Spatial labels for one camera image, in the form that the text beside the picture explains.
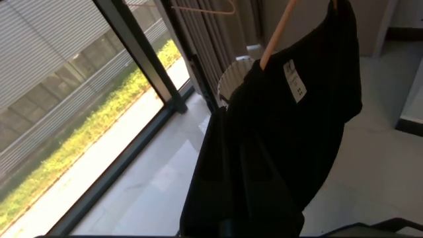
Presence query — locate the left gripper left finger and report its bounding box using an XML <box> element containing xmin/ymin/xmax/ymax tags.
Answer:
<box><xmin>180</xmin><ymin>105</ymin><xmax>234</xmax><ymax>237</ymax></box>

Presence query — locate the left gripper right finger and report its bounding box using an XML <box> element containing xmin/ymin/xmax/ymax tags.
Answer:
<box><xmin>227</xmin><ymin>112</ymin><xmax>305</xmax><ymax>237</ymax></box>

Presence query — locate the black garment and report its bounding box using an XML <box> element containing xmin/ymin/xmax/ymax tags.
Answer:
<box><xmin>224</xmin><ymin>0</ymin><xmax>364</xmax><ymax>212</ymax></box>

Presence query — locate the white laundry basket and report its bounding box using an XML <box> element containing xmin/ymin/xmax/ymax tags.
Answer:
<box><xmin>217</xmin><ymin>55</ymin><xmax>257</xmax><ymax>107</ymax></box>

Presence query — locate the beige curtain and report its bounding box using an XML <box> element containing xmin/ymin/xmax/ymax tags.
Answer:
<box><xmin>155</xmin><ymin>0</ymin><xmax>265</xmax><ymax>100</ymax></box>

